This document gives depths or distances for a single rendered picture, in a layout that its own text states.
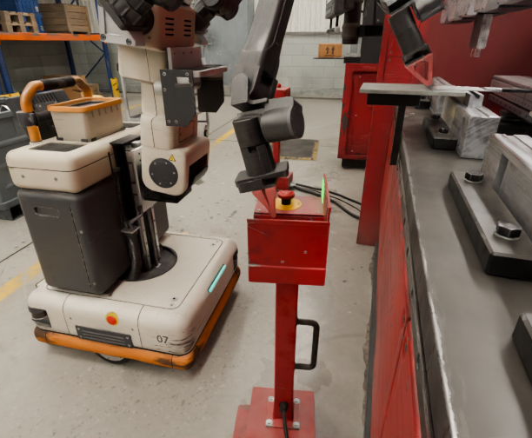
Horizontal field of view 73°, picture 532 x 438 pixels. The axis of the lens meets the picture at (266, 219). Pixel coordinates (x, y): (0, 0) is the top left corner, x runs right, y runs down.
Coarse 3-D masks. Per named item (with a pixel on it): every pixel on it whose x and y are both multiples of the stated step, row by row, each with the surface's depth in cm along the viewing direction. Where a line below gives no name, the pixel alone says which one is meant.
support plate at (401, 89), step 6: (366, 84) 108; (372, 84) 108; (378, 84) 108; (384, 84) 108; (390, 84) 108; (396, 84) 108; (402, 84) 108; (408, 84) 108; (414, 84) 108; (420, 84) 108; (360, 90) 98; (366, 90) 98; (372, 90) 98; (378, 90) 97; (384, 90) 97; (390, 90) 96; (396, 90) 96; (402, 90) 96; (408, 90) 95; (414, 90) 95; (420, 90) 95; (426, 90) 95; (438, 90) 95; (444, 90) 95; (450, 90) 95; (456, 90) 95; (462, 90) 95
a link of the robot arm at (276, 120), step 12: (240, 84) 64; (240, 96) 64; (288, 96) 61; (240, 108) 66; (252, 108) 66; (264, 108) 64; (276, 108) 62; (288, 108) 61; (300, 108) 63; (264, 120) 62; (276, 120) 61; (288, 120) 60; (300, 120) 63; (264, 132) 63; (276, 132) 62; (288, 132) 61; (300, 132) 63
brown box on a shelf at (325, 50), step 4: (320, 44) 313; (324, 44) 310; (328, 44) 308; (332, 44) 308; (336, 44) 307; (340, 44) 307; (320, 48) 310; (324, 48) 309; (328, 48) 309; (332, 48) 309; (336, 48) 308; (340, 48) 308; (320, 52) 311; (324, 52) 311; (328, 52) 310; (332, 52) 310; (336, 52) 310; (340, 52) 310; (316, 56) 330; (320, 56) 313; (324, 56) 312; (328, 56) 312; (332, 56) 312; (336, 56) 311; (340, 56) 311
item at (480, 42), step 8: (480, 16) 91; (488, 16) 87; (480, 24) 90; (488, 24) 88; (472, 32) 97; (480, 32) 89; (488, 32) 88; (472, 40) 96; (480, 40) 90; (472, 48) 96; (480, 48) 90
